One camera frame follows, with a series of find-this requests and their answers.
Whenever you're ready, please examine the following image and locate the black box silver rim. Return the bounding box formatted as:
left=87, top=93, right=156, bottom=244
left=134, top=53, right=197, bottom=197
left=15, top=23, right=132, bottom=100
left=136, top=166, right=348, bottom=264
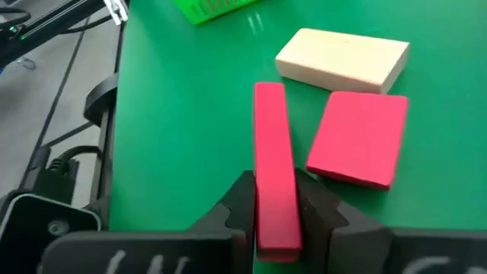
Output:
left=0, top=193, right=103, bottom=274

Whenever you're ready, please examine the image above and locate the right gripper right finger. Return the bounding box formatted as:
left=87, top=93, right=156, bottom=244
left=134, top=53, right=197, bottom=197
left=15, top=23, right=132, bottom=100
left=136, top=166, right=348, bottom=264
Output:
left=294, top=168, right=393, bottom=274

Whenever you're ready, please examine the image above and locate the green plastic basket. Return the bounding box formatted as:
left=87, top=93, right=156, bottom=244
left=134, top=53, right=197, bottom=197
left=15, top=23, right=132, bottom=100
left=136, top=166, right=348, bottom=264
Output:
left=173, top=0, right=263, bottom=26

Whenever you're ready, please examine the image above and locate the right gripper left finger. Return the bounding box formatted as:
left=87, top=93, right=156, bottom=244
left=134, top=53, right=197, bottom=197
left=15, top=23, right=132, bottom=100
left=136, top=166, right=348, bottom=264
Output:
left=188, top=170, right=258, bottom=247

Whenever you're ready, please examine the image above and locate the long red block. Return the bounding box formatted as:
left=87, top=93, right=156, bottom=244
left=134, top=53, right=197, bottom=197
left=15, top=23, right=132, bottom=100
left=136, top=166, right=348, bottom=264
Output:
left=253, top=81, right=304, bottom=263

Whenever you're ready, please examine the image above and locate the black frame strut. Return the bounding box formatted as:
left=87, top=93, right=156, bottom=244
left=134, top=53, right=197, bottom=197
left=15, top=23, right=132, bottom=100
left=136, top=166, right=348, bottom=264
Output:
left=0, top=0, right=115, bottom=68

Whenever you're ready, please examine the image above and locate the grey metal bracket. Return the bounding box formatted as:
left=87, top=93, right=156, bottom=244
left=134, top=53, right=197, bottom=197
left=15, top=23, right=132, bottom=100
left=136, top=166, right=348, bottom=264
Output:
left=102, top=0, right=129, bottom=26

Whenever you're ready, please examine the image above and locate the rectangular natural wooden block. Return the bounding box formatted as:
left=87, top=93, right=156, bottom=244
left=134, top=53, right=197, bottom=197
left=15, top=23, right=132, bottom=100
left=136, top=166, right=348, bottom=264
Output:
left=274, top=27, right=411, bottom=95

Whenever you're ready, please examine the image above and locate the black curved clamp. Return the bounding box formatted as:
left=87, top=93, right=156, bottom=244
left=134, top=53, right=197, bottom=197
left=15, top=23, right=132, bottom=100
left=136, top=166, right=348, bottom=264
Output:
left=83, top=72, right=119, bottom=126

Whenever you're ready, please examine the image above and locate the flat red square block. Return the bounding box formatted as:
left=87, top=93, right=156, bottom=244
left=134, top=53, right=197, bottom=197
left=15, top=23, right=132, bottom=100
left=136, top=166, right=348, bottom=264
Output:
left=305, top=90, right=410, bottom=191

